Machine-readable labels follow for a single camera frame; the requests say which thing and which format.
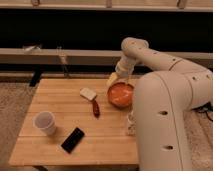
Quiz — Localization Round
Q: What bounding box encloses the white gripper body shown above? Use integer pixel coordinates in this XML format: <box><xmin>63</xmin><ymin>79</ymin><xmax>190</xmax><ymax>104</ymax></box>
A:
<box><xmin>115</xmin><ymin>55</ymin><xmax>135</xmax><ymax>78</ymax></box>

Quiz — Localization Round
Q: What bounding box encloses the grey wall rail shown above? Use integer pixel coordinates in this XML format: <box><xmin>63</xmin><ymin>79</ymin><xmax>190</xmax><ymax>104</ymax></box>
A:
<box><xmin>0</xmin><ymin>47</ymin><xmax>213</xmax><ymax>69</ymax></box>

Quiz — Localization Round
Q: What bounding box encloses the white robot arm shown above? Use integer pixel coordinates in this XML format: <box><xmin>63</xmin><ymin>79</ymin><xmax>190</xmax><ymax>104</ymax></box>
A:
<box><xmin>107</xmin><ymin>37</ymin><xmax>213</xmax><ymax>171</ymax></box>

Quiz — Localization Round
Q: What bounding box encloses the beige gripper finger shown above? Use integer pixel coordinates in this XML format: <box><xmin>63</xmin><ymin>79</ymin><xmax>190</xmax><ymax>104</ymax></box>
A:
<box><xmin>106</xmin><ymin>72</ymin><xmax>118</xmax><ymax>87</ymax></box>
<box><xmin>126</xmin><ymin>76</ymin><xmax>130</xmax><ymax>84</ymax></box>

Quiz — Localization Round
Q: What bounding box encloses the red chili pepper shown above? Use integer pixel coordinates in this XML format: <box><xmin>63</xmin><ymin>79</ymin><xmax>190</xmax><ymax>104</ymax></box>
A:
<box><xmin>92</xmin><ymin>99</ymin><xmax>100</xmax><ymax>118</ymax></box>

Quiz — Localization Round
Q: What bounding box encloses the small patterned jar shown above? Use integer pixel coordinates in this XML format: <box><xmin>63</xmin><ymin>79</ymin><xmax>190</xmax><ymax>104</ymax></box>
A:
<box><xmin>126</xmin><ymin>112</ymin><xmax>135</xmax><ymax>136</ymax></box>

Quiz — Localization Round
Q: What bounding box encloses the black cable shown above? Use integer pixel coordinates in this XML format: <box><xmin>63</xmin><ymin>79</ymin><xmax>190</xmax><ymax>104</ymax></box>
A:
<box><xmin>193</xmin><ymin>101</ymin><xmax>213</xmax><ymax>122</ymax></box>

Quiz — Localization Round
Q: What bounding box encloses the wooden table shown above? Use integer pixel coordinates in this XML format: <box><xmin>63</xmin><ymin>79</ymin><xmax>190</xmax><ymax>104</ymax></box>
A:
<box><xmin>9</xmin><ymin>79</ymin><xmax>138</xmax><ymax>166</ymax></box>

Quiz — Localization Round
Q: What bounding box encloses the orange bowl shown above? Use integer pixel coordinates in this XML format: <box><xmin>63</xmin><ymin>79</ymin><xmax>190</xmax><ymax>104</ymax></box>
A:
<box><xmin>107</xmin><ymin>82</ymin><xmax>134</xmax><ymax>108</ymax></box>

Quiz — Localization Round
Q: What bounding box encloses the black smartphone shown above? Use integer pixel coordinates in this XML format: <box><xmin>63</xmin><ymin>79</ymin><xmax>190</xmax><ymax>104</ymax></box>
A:
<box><xmin>61</xmin><ymin>127</ymin><xmax>85</xmax><ymax>153</ymax></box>

